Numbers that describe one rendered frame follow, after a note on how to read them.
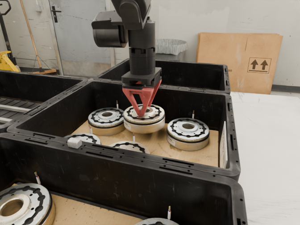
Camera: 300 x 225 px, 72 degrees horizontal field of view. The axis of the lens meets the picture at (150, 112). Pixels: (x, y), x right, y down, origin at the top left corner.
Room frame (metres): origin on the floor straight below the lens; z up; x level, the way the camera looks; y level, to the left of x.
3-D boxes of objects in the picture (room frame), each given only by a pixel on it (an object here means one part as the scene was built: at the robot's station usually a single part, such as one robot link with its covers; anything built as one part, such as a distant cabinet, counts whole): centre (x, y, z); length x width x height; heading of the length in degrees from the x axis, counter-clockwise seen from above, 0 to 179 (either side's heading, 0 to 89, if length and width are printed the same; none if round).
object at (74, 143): (0.26, 0.12, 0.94); 0.02 x 0.01 x 0.01; 73
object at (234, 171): (0.39, 0.03, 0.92); 0.40 x 0.30 x 0.02; 73
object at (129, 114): (0.45, 0.01, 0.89); 0.10 x 0.10 x 0.01
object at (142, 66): (0.46, 0.02, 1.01); 0.10 x 0.07 x 0.07; 163
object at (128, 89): (0.44, 0.02, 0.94); 0.07 x 0.07 x 0.09; 73
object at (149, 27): (0.46, 0.02, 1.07); 0.07 x 0.06 x 0.07; 76
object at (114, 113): (0.49, 0.12, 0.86); 0.05 x 0.05 x 0.01
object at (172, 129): (0.43, -0.09, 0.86); 0.10 x 0.10 x 0.01
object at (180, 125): (0.43, -0.09, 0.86); 0.05 x 0.05 x 0.01
